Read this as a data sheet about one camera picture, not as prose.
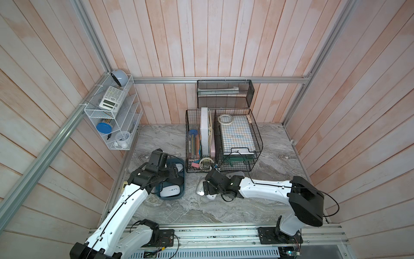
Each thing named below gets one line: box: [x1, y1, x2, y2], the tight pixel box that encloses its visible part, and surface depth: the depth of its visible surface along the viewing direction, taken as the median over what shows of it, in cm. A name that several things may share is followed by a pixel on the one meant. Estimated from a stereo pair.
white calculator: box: [98, 85, 126, 113], surface depth 77 cm
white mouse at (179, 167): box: [175, 162, 184, 173], surface depth 97 cm
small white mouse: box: [159, 185, 181, 197], surface depth 88 cm
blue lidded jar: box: [95, 118, 113, 134], surface depth 79 cm
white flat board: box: [201, 107, 209, 157], surface depth 92 cm
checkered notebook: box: [220, 114, 256, 155], surface depth 88 cm
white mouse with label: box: [205, 194, 218, 200], surface depth 86 cm
